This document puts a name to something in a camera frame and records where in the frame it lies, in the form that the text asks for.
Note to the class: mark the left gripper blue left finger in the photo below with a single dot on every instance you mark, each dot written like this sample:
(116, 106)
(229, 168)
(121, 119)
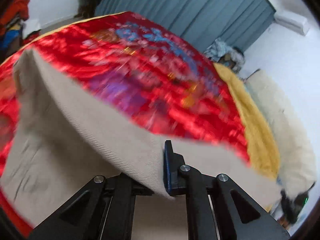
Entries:
(102, 209)

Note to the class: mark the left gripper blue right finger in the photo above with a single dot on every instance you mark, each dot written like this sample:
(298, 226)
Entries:
(217, 207)

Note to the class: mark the beige khaki pants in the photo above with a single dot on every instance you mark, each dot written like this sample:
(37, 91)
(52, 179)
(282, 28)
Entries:
(65, 137)

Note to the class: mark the yellow dotted fleece blanket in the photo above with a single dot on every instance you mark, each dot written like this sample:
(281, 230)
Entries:
(264, 156)

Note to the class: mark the red floral satin bedspread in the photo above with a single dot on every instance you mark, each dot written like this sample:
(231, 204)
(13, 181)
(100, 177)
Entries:
(158, 80)

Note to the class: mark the striped clothes pile by curtain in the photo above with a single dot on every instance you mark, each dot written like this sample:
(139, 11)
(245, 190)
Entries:
(231, 57)

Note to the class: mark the blue garment on box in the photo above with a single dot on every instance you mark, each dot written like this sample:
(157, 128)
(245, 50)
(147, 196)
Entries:
(9, 37)

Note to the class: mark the blue pleated curtain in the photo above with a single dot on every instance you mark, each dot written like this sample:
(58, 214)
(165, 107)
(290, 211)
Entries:
(239, 23)

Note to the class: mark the orange garment on box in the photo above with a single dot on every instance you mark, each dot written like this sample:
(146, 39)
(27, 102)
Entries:
(16, 8)

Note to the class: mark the white wall air conditioner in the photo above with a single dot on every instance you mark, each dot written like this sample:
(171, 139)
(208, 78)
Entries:
(292, 21)

